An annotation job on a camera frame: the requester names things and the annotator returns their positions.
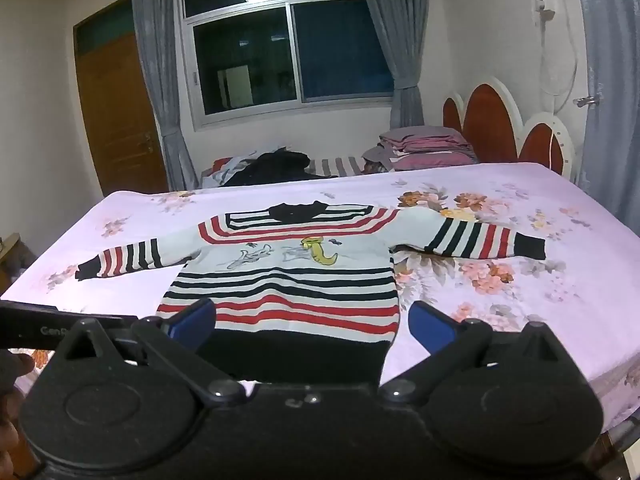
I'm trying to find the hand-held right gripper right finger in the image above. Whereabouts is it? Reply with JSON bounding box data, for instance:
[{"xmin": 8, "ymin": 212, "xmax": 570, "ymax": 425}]
[{"xmin": 378, "ymin": 300, "xmax": 568, "ymax": 406}]

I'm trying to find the grey curtain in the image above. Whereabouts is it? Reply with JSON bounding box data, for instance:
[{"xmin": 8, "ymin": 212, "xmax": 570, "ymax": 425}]
[
  {"xmin": 575, "ymin": 0, "xmax": 640, "ymax": 241},
  {"xmin": 131, "ymin": 0, "xmax": 198, "ymax": 192},
  {"xmin": 355, "ymin": 0, "xmax": 431, "ymax": 131}
]

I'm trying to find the pile of dark clothes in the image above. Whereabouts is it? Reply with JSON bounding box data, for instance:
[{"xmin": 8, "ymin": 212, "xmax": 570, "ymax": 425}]
[{"xmin": 202, "ymin": 147, "xmax": 338, "ymax": 188}]

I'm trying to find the white and brown headboard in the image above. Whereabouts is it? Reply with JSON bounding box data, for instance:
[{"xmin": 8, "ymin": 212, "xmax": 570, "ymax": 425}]
[{"xmin": 442, "ymin": 76, "xmax": 581, "ymax": 182}]

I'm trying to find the grey striped cloth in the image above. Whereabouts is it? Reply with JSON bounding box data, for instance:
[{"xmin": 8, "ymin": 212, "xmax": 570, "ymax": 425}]
[{"xmin": 307, "ymin": 156, "xmax": 368, "ymax": 177}]

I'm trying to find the window with white frame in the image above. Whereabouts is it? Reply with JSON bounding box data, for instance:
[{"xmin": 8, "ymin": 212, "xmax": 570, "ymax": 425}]
[{"xmin": 177, "ymin": 0, "xmax": 396, "ymax": 128}]

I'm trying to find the person's left hand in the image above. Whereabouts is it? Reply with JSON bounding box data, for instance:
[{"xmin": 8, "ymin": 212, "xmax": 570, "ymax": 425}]
[{"xmin": 0, "ymin": 351, "xmax": 37, "ymax": 471}]

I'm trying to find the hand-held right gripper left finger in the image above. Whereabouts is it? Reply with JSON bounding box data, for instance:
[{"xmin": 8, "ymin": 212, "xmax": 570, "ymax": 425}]
[{"xmin": 57, "ymin": 298, "xmax": 248, "ymax": 406}]

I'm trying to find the striped knit sweater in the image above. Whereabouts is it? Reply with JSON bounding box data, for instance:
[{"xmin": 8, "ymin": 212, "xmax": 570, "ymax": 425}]
[{"xmin": 76, "ymin": 201, "xmax": 547, "ymax": 386}]

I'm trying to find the white cable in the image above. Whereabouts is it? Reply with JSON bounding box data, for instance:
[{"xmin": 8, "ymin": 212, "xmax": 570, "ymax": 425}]
[{"xmin": 537, "ymin": 15, "xmax": 582, "ymax": 111}]

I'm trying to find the wooden bedside furniture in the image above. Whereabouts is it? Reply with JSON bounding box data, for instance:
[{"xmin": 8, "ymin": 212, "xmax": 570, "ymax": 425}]
[{"xmin": 0, "ymin": 232, "xmax": 24, "ymax": 292}]

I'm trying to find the brown wooden door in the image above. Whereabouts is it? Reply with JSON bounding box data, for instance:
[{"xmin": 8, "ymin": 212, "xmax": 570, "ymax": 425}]
[{"xmin": 72, "ymin": 0, "xmax": 171, "ymax": 196}]

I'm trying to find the pink floral bed sheet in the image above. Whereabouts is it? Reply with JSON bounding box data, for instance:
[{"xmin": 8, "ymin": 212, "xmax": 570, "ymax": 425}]
[{"xmin": 0, "ymin": 162, "xmax": 640, "ymax": 431}]

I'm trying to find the pile of folded bedding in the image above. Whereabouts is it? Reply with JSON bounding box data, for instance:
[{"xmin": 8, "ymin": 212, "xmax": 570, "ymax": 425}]
[{"xmin": 362, "ymin": 126, "xmax": 478, "ymax": 173}]

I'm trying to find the white wall charger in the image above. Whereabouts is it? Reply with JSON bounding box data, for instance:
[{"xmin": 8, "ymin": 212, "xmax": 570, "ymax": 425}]
[{"xmin": 531, "ymin": 0, "xmax": 557, "ymax": 26}]

